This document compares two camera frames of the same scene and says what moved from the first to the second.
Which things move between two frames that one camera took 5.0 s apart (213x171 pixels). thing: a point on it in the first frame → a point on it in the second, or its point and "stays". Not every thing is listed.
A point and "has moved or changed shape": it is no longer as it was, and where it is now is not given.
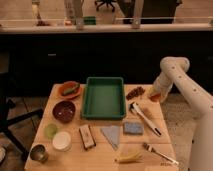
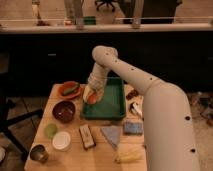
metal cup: x=39 y=153 stays
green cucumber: x=71 y=90 stays
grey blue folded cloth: x=112 y=133 stays
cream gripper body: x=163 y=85 → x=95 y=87
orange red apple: x=155 y=97 has moved or changed shape
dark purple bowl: x=63 y=111 stays
